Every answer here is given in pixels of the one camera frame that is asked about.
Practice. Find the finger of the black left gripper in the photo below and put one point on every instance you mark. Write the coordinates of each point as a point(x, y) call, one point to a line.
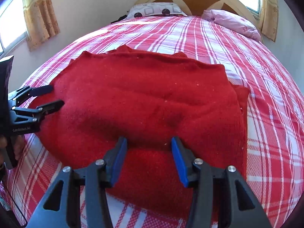
point(24, 93)

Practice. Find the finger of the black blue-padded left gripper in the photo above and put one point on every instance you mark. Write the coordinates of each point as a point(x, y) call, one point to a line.
point(24, 115)

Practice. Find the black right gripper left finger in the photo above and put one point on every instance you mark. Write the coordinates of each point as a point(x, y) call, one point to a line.
point(60, 205)

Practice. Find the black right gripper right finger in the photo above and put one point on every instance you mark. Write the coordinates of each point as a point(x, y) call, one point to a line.
point(239, 207)

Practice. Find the red knitted sweater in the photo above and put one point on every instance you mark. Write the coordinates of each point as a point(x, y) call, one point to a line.
point(148, 98)

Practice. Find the left window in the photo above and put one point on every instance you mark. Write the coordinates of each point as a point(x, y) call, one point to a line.
point(13, 27)

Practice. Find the yellow left window curtain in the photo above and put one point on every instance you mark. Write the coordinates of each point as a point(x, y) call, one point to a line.
point(41, 22)

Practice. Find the yellow window curtain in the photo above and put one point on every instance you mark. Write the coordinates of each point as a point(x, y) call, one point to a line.
point(269, 19)
point(41, 22)

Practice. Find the red white plaid bedspread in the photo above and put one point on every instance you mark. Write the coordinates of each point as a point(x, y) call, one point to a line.
point(275, 113)

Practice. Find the dark object beside bed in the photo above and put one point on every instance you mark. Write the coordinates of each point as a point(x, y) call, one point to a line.
point(119, 19)

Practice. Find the grey patterned pillow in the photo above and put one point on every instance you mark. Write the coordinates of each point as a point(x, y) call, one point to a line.
point(155, 9)

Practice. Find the pink pillow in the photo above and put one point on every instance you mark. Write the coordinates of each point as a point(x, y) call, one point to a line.
point(233, 22)

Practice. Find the yellow right window curtain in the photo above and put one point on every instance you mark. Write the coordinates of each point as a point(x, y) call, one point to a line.
point(269, 19)

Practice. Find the black camera box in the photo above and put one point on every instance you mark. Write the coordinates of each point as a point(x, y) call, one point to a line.
point(5, 71)

